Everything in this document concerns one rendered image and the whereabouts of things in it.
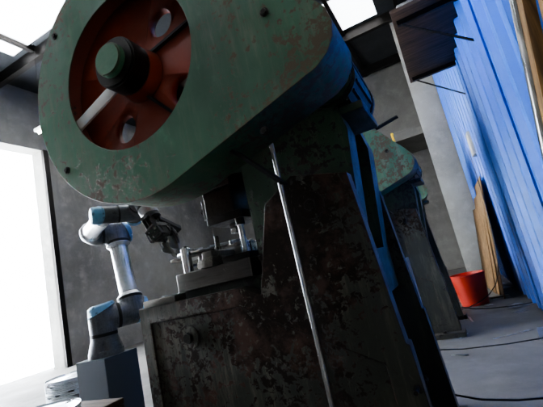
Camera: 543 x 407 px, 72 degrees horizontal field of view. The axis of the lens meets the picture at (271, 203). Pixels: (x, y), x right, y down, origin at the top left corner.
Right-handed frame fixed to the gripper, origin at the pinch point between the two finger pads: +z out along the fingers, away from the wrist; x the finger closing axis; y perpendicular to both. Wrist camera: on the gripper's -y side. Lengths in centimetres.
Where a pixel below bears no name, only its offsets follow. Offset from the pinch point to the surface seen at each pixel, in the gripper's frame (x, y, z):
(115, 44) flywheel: 49, 48, -40
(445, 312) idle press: 50, -152, 94
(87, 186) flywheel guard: 11.7, 41.2, -19.7
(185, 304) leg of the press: 5.9, 21.2, 23.8
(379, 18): 241, -478, -268
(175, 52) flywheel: 58, 35, -34
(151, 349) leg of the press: -14.9, 20.5, 27.4
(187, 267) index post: 9.1, 13.7, 12.0
